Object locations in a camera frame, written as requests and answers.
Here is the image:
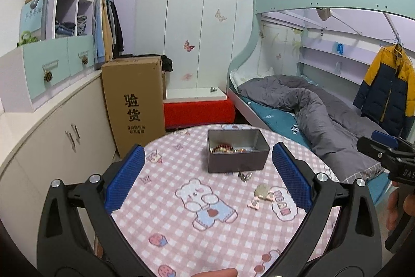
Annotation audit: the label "person's left hand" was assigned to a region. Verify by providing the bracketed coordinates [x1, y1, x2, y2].
[190, 268, 239, 277]

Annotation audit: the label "teal drawer unit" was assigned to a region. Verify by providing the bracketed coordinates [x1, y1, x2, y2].
[0, 33, 96, 112]

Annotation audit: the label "tall cardboard box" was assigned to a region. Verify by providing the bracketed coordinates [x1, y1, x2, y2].
[101, 56, 167, 158]

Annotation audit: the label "cream low cabinet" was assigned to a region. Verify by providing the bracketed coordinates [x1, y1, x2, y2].
[0, 72, 117, 232]

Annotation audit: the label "white board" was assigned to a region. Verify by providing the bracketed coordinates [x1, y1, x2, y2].
[165, 86, 229, 100]

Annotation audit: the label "green plant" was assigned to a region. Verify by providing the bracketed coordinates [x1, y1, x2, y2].
[18, 31, 38, 47]

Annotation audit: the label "white pillow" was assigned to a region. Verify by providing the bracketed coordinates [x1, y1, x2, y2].
[230, 67, 276, 92]

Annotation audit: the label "black hanging coat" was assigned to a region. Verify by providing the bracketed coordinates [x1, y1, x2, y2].
[112, 1, 124, 55]

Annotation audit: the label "person's right hand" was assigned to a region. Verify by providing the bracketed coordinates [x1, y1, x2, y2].
[386, 182, 402, 231]

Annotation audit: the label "light blue hanging garment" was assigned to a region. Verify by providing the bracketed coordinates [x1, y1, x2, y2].
[94, 0, 106, 62]

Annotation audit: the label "yellow hanging coat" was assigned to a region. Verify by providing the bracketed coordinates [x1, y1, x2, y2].
[101, 0, 114, 61]

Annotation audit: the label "plaid mattress pad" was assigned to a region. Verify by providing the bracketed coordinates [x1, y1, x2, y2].
[344, 165, 387, 184]

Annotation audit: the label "folded grey clothes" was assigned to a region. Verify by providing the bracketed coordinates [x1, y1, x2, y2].
[76, 15, 87, 36]

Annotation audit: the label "grey metal box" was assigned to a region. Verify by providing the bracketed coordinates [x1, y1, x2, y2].
[206, 129, 270, 174]

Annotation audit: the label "folded blue jeans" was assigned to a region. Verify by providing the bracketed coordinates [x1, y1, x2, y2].
[54, 22, 76, 36]

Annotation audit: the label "yellow and navy jacket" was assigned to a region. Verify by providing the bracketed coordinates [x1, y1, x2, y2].
[353, 44, 415, 138]

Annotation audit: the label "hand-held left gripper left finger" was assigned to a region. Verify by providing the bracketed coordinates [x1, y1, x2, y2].
[36, 144, 146, 277]

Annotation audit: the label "pink checkered tablecloth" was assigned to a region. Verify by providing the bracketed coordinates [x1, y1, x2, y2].
[94, 123, 341, 277]

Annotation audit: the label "teal bedsheet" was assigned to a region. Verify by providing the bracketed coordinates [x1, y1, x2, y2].
[248, 76, 393, 203]

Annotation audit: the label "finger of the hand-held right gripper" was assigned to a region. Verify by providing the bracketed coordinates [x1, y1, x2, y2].
[357, 137, 395, 165]
[371, 130, 413, 150]

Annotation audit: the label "red storage ottoman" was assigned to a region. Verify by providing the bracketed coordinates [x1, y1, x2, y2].
[164, 98, 236, 129]

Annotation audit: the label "grey hanging garment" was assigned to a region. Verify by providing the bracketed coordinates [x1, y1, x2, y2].
[108, 1, 117, 53]

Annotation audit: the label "white wardrobe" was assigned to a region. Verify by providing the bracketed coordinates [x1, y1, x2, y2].
[134, 0, 257, 94]

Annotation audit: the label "grey duvet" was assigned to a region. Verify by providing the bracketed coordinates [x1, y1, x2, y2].
[238, 75, 386, 180]

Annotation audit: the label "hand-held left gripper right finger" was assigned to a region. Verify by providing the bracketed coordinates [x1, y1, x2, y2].
[272, 142, 382, 277]

